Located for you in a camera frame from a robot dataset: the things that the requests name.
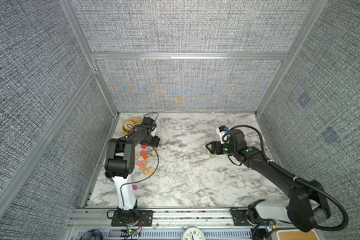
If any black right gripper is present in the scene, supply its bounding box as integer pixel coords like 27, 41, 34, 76
205, 140, 238, 157

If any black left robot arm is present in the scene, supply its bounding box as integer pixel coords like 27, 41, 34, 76
104, 118, 160, 226

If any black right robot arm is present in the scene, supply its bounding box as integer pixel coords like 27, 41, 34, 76
206, 141, 331, 232

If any orange red rectangular block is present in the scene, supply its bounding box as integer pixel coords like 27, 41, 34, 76
140, 151, 149, 160

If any yellow rimmed bamboo steamer basket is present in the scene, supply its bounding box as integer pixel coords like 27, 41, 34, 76
122, 117, 143, 134

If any white analog clock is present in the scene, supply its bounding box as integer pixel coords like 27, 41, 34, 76
181, 227, 206, 240

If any black fan grille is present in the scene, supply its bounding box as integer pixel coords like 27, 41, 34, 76
79, 230, 104, 240

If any wood topped white box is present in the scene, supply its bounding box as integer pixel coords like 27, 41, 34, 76
271, 230, 320, 240

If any thin black left cable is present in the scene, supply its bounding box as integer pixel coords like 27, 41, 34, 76
118, 142, 160, 211

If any black corrugated cable conduit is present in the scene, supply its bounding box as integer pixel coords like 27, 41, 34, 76
221, 124, 349, 232

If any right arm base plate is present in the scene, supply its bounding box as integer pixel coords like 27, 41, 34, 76
230, 208, 256, 227

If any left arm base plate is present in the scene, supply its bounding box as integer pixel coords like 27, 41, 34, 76
111, 210, 154, 228

